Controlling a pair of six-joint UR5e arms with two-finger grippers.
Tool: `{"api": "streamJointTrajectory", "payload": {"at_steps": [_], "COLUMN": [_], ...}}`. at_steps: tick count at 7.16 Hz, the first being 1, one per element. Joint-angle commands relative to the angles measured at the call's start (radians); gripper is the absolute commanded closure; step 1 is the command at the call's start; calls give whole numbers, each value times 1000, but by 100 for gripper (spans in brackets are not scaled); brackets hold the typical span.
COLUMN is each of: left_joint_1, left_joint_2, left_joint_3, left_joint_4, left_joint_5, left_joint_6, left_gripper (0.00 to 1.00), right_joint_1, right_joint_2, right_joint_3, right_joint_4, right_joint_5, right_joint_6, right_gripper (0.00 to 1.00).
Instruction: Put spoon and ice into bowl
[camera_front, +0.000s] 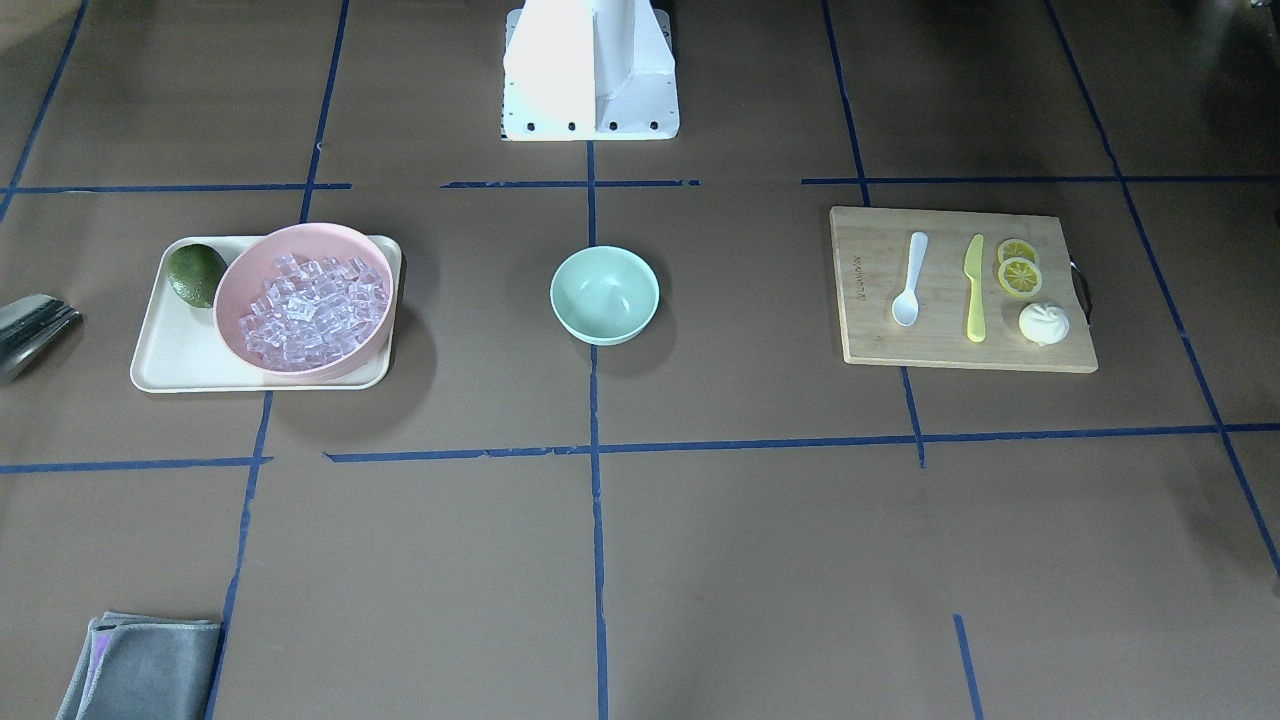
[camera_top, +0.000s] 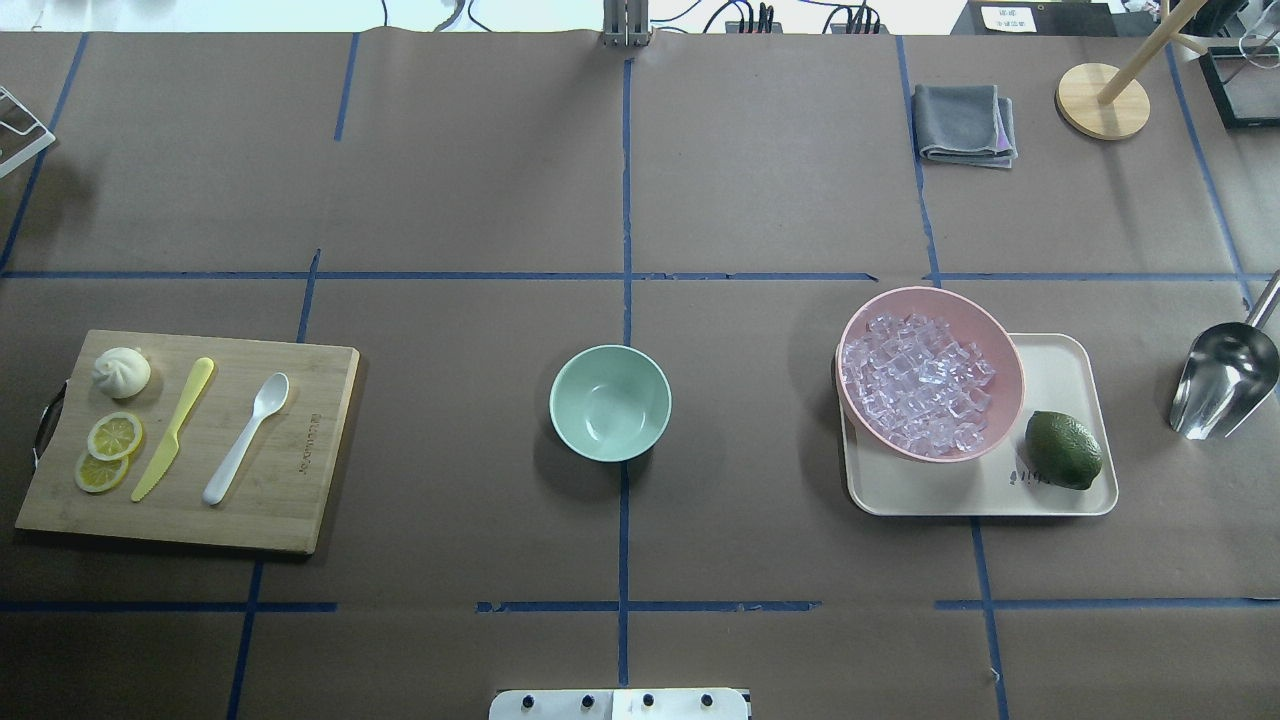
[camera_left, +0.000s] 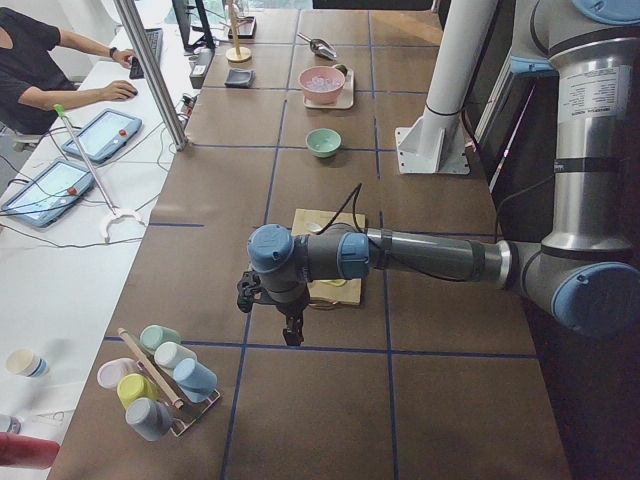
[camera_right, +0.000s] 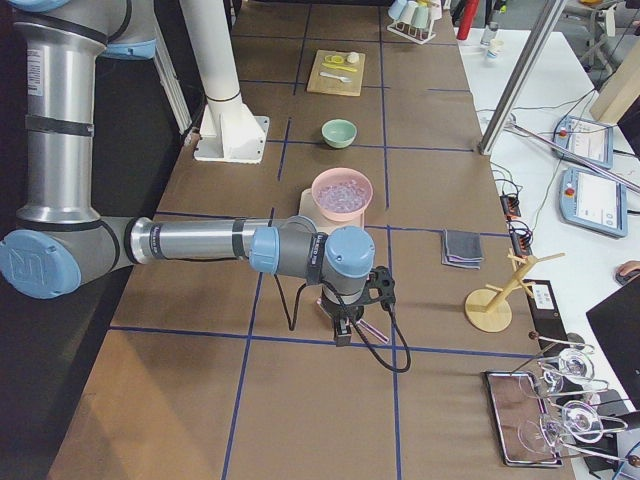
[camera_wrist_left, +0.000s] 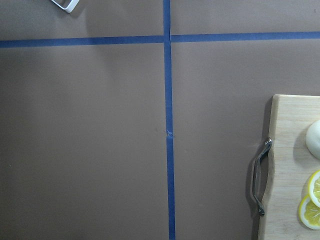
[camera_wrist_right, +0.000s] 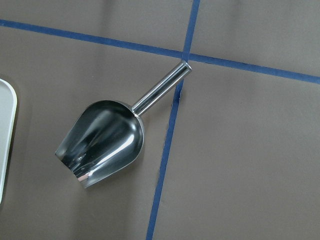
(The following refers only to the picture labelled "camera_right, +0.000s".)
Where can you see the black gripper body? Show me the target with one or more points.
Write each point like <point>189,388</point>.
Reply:
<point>341,313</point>

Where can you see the white plastic spoon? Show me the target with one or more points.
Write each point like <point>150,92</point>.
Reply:
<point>340,78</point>

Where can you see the metal ice scoop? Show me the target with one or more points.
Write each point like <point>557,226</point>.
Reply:
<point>370,330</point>

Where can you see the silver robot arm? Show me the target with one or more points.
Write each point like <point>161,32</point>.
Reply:
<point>61,242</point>

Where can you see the pink bowl of ice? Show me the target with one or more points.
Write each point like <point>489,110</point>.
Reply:
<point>341,194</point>

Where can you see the mint green bowl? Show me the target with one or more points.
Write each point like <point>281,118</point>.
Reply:
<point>338,133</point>

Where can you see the beige serving tray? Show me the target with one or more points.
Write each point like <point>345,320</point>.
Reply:
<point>310,210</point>

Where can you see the folded grey cloth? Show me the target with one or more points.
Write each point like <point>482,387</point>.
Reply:
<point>461,249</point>

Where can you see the wooden mug tree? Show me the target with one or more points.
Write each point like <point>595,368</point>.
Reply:
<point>487,308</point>

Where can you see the black glass tray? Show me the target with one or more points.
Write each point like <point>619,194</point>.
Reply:
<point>516,411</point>

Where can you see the yellow plastic knife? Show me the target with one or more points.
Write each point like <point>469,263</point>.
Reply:
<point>339,67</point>

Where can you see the near teach pendant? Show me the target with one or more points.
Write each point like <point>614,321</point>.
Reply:
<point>593,202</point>

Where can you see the teach pendant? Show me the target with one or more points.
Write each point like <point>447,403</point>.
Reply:
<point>586,138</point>
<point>593,202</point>

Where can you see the cup rack with cups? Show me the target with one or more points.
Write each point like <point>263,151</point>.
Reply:
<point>414,20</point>

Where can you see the far teach pendant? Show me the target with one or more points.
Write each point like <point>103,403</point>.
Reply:
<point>586,138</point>

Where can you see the paper cup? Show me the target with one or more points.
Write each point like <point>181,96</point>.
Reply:
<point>494,49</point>

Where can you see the red bottle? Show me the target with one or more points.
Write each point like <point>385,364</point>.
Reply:
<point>468,15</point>

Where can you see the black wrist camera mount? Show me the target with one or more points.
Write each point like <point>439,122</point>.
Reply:
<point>381,288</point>

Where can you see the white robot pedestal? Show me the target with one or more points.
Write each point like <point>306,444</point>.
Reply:
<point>229,132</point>

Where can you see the aluminium frame post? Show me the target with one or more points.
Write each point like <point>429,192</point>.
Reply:
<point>532,49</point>

